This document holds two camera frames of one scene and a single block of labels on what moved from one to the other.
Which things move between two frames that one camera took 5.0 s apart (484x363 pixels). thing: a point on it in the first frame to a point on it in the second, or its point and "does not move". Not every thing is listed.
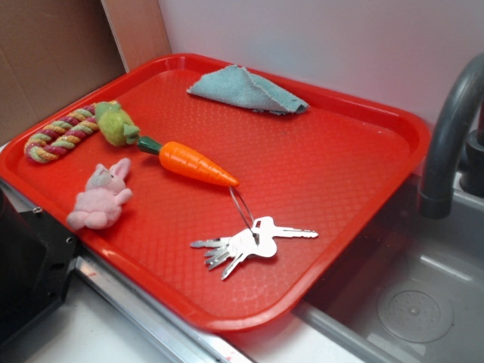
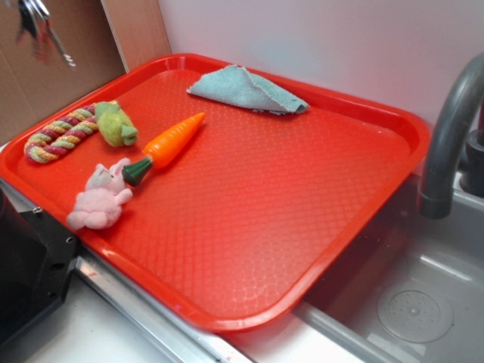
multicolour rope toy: x=61 y=135 does not move
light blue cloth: x=237 y=86 does not move
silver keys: x=259 y=240 to x=35 y=20
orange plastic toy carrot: x=184 y=159 to x=163 y=147
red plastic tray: x=228 y=195 does not move
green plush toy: x=114 y=125 does not move
